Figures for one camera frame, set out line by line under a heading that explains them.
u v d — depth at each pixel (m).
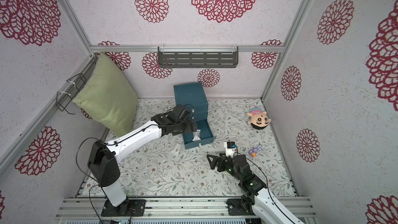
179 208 0.75
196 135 0.97
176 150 0.92
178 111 0.64
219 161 0.70
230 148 0.70
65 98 0.73
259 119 0.97
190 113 0.67
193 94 0.94
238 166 0.61
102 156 0.49
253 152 0.90
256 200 0.55
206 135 1.00
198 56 0.95
